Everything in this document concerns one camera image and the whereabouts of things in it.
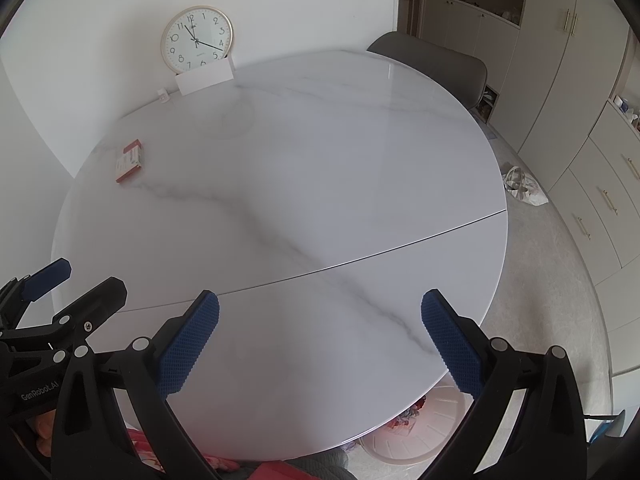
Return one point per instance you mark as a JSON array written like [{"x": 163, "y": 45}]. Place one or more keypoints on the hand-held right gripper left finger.
[{"x": 187, "y": 345}]

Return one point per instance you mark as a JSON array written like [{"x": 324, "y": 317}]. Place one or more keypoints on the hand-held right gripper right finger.
[{"x": 452, "y": 345}]

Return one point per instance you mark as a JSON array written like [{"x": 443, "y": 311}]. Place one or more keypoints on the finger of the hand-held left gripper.
[
  {"x": 47, "y": 275},
  {"x": 105, "y": 297}
]

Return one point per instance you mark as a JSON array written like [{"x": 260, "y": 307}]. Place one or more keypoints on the pink plastic bin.
[{"x": 425, "y": 435}]

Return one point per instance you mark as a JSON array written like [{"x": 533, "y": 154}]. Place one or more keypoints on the person's left hand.
[{"x": 44, "y": 422}]

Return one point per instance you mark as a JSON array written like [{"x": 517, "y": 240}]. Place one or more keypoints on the small red white box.
[{"x": 129, "y": 161}]

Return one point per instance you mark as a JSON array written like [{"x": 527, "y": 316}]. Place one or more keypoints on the white bag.
[{"x": 525, "y": 190}]

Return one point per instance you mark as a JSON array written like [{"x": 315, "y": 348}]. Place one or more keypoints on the blue chair with black legs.
[{"x": 607, "y": 430}]

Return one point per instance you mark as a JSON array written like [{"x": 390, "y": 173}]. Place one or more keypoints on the beige drawer cabinet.
[{"x": 600, "y": 195}]

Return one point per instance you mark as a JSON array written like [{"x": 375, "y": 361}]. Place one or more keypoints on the white card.
[{"x": 205, "y": 79}]

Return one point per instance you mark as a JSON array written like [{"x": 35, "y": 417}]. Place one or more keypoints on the open shoe shelf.
[{"x": 487, "y": 105}]

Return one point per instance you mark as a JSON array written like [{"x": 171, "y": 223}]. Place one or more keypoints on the grey chair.
[{"x": 435, "y": 60}]

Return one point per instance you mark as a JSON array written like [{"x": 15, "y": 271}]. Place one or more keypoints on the small white jar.
[{"x": 622, "y": 102}]

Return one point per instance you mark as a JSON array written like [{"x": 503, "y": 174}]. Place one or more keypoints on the tall beige cabinet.
[{"x": 550, "y": 60}]

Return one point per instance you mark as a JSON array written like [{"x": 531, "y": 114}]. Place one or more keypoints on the round white wall clock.
[{"x": 195, "y": 40}]

